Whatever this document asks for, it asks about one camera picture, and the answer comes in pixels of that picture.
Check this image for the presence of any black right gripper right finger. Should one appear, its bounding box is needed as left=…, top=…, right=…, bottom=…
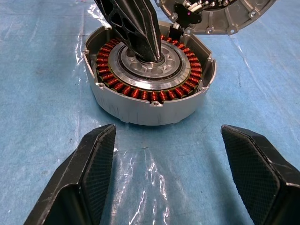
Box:
left=221, top=124, right=300, bottom=225

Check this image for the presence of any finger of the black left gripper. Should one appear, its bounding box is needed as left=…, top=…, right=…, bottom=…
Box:
left=93, top=0, right=163, bottom=63

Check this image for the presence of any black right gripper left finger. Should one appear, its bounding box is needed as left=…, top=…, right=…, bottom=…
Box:
left=23, top=123, right=117, bottom=225

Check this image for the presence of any grey rotor disc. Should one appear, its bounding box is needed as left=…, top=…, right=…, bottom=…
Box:
left=156, top=0, right=277, bottom=36

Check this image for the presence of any copper wound stator ring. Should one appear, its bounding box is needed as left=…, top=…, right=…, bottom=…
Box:
left=83, top=20, right=217, bottom=127

